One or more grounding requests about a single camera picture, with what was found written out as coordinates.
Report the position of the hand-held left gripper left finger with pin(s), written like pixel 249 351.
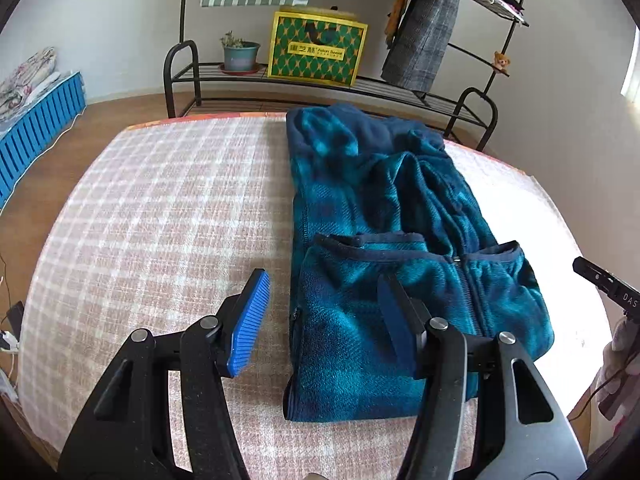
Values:
pixel 250 320

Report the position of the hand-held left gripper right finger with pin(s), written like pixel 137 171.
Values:
pixel 395 320

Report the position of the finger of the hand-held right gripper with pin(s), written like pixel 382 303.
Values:
pixel 595 275

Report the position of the teal plaid fleece jacket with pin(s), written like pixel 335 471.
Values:
pixel 380 200

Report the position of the person's right hand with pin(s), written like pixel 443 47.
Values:
pixel 619 347

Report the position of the pink checked blanket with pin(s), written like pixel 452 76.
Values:
pixel 165 210

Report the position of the small teddy bear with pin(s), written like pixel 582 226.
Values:
pixel 501 60

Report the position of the black metal garment rack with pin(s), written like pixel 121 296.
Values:
pixel 172 75

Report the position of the potted plant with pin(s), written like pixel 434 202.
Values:
pixel 241 57

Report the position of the yellow and green patterned box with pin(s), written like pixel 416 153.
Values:
pixel 315 50

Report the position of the grey plaid coat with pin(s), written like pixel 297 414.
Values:
pixel 425 35

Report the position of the blue slatted plastic crate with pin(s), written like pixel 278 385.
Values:
pixel 35 120

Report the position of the orange scarf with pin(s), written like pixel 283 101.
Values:
pixel 397 10

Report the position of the floral bedding bundle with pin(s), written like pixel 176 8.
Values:
pixel 30 70

